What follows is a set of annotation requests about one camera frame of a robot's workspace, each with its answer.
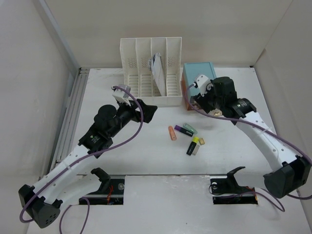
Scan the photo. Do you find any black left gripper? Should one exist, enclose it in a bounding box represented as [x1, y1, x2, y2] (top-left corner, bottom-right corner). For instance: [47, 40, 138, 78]
[108, 97, 156, 138]

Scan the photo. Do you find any clear drawer gold handle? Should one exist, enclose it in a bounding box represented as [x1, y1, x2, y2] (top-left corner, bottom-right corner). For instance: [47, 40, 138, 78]
[210, 109, 223, 117]

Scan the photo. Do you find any white spiral notebook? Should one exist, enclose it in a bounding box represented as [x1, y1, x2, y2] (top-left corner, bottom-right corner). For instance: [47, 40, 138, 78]
[148, 53, 166, 97]

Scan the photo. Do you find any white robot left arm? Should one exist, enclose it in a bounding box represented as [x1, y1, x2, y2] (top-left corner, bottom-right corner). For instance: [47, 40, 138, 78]
[18, 99, 157, 229]

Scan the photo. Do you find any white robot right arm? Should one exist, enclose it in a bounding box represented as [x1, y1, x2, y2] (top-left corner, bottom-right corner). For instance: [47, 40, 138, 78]
[192, 75, 312, 198]

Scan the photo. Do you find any orange highlighter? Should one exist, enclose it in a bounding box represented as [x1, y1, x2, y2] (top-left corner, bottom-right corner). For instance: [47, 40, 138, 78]
[168, 126, 177, 141]

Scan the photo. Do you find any orange drawer box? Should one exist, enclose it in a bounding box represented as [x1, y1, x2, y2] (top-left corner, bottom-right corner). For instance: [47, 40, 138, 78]
[180, 75, 201, 111]

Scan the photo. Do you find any blue drawer box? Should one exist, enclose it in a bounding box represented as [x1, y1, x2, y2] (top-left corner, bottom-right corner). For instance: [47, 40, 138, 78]
[181, 62, 216, 94]

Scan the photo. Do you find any purple highlighter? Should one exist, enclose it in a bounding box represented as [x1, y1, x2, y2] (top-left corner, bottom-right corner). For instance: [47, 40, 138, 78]
[174, 125, 193, 137]

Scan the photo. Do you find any green highlighter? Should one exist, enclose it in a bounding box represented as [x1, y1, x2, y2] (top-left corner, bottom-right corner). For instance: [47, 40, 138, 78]
[183, 123, 198, 135]

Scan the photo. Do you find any small wooden stamp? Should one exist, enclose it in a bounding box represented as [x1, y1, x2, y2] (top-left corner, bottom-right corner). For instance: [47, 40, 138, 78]
[199, 138, 205, 145]

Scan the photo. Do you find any yellow highlighter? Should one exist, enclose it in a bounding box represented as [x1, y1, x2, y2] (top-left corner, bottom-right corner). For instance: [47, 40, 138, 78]
[186, 136, 199, 156]

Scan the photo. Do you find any grey eraser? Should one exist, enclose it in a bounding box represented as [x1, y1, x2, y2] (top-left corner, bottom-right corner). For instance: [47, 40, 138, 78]
[192, 145, 200, 156]

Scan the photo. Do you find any white plastic file organizer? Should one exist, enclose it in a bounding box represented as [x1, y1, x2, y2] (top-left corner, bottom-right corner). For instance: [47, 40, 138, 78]
[119, 37, 182, 107]

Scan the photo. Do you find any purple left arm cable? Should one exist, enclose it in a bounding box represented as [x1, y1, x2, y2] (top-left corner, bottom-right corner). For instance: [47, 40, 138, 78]
[19, 84, 144, 234]

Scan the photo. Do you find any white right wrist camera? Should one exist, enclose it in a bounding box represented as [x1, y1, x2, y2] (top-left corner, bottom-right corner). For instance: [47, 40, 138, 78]
[195, 74, 213, 97]

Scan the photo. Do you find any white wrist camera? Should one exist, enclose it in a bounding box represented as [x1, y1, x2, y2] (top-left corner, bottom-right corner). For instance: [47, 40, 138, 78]
[195, 74, 213, 97]
[112, 84, 131, 105]

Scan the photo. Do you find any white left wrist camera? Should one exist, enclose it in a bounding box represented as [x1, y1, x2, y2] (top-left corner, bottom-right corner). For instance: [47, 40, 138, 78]
[112, 84, 131, 105]

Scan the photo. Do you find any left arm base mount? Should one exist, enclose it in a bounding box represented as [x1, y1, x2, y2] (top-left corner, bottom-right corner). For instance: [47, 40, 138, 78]
[83, 168, 125, 205]

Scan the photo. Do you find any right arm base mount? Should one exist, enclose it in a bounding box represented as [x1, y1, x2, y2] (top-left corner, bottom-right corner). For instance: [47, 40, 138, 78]
[209, 166, 258, 205]

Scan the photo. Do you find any aluminium rail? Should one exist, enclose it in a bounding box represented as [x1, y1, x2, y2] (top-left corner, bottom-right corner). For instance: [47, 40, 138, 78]
[52, 68, 90, 165]

